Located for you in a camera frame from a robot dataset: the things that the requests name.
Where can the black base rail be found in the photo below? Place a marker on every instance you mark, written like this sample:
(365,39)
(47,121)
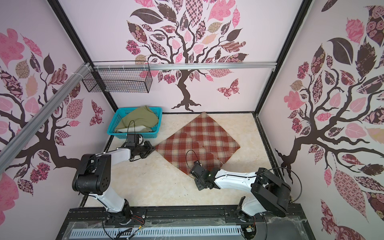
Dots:
(263,226)

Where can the aluminium rail back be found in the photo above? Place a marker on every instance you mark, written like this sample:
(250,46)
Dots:
(198,66)

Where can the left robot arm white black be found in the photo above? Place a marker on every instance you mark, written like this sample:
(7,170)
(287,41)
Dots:
(93,178)

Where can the black wire basket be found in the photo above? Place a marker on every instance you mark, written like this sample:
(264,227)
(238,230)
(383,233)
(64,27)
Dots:
(119,77)

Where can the white folded garment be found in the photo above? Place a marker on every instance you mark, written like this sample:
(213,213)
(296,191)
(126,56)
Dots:
(133,129)

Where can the red plaid skirt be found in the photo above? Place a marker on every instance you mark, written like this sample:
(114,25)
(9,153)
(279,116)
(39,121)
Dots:
(203,140)

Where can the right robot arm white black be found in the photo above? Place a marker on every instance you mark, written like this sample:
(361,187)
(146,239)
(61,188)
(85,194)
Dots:
(269,193)

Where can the olive green skirt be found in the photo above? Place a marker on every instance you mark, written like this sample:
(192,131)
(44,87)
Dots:
(142,116)

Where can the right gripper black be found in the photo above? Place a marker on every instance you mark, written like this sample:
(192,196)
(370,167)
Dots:
(198,185)

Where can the white slotted cable duct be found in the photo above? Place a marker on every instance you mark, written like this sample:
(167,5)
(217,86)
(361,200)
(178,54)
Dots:
(160,233)

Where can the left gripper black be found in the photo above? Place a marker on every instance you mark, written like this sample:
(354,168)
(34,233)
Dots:
(149,149)

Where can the aluminium rail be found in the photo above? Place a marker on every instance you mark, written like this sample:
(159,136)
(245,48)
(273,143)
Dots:
(12,149)
(198,66)

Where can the aluminium rail left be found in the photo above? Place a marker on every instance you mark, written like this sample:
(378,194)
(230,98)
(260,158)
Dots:
(12,149)

